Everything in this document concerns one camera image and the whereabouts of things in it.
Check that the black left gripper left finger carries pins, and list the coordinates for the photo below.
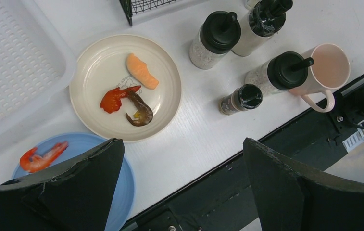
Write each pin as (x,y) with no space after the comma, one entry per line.
(74,195)

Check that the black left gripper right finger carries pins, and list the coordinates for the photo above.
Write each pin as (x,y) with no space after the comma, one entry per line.
(293,196)

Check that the black lid granule shaker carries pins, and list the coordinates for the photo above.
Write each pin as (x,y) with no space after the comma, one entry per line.
(282,73)

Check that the black lid seasoning shaker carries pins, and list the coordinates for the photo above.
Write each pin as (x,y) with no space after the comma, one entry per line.
(219,33)

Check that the black lid white shaker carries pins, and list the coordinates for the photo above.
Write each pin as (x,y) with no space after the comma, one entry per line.
(264,20)

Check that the blue round plate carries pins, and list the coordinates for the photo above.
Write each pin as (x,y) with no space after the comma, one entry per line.
(78,143)

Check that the orange shrimp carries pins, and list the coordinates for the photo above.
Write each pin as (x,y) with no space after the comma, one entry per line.
(32,162)

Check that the red shrimp head piece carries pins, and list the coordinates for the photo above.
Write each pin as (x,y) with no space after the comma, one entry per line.
(111,102)

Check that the brown cooked shrimp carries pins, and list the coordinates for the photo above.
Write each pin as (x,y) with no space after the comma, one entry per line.
(143,115)

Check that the small dark pepper jar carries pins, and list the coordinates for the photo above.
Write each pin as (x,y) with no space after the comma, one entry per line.
(245,98)

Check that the cream round plate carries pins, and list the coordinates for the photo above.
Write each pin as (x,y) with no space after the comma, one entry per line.
(102,67)

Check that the pink mug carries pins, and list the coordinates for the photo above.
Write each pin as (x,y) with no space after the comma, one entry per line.
(330,71)

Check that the salmon slice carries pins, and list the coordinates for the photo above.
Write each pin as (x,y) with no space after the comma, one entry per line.
(139,70)

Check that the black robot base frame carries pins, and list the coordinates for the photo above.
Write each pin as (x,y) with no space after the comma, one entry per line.
(222,198)

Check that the black wire basket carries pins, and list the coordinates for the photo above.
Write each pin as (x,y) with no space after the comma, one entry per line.
(133,7)

